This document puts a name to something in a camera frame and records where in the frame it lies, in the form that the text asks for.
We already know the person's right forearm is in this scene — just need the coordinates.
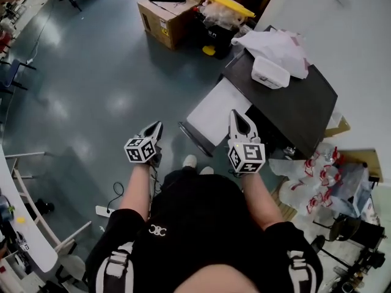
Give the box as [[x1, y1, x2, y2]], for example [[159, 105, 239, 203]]
[[240, 172, 285, 231]]

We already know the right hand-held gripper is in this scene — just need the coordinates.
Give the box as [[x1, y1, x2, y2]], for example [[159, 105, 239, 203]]
[[227, 109, 266, 175]]

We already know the white power strip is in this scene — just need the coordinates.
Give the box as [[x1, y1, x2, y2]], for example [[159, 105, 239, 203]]
[[95, 205, 116, 217]]

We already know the person's left forearm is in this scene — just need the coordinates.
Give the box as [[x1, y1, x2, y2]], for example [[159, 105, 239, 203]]
[[117, 162, 151, 223]]

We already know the black round stand base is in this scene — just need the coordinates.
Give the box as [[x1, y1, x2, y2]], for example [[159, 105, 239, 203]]
[[310, 234, 353, 269]]

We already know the labelled cardboard box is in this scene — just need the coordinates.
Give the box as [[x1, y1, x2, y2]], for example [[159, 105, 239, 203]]
[[136, 0, 200, 51]]

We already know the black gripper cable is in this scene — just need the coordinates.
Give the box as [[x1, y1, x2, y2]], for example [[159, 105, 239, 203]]
[[148, 162, 163, 203]]

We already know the black cabinet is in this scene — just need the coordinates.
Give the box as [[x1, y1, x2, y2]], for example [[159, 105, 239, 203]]
[[350, 220, 386, 251]]

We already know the cardboard piece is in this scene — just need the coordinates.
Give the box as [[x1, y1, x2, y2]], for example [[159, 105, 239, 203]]
[[323, 114, 352, 139]]

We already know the wooden slatted pallet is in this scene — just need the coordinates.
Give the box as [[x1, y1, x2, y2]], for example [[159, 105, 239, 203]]
[[271, 178, 299, 222]]

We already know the white table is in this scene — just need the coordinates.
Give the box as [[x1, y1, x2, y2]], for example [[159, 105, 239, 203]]
[[0, 146, 59, 274]]

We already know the wooden board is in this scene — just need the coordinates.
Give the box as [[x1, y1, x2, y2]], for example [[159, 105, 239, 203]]
[[335, 147, 385, 183]]

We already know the drawer with white bottom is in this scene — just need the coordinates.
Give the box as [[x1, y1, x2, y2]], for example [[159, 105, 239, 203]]
[[178, 77, 254, 158]]

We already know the black trash bin yellow lid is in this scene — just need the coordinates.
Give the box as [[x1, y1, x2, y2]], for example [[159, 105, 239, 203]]
[[195, 0, 257, 60]]

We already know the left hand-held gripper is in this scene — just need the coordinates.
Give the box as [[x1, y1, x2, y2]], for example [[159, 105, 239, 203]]
[[123, 120, 164, 168]]

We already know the person's black clothed torso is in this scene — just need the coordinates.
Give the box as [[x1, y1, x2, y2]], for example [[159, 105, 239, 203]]
[[84, 166, 324, 293]]

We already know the pile of red-white plastic bags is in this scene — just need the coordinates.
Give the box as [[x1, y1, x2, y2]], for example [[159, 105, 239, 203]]
[[268, 146, 348, 217]]

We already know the white metal frame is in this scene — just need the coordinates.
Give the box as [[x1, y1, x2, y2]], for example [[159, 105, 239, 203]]
[[4, 151, 93, 258]]

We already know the black power cable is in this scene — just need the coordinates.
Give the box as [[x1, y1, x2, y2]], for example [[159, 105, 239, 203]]
[[106, 181, 125, 209]]

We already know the white plastic container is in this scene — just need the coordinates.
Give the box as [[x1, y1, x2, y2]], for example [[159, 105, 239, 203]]
[[250, 55, 291, 90]]

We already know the black stool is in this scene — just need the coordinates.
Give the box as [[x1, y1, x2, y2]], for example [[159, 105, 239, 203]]
[[312, 214, 362, 243]]

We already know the blue chair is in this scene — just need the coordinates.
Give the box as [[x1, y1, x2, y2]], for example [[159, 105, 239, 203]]
[[0, 58, 37, 95]]

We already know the white plastic bag pink print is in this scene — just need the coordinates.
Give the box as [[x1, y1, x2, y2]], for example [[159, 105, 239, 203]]
[[230, 28, 310, 80]]

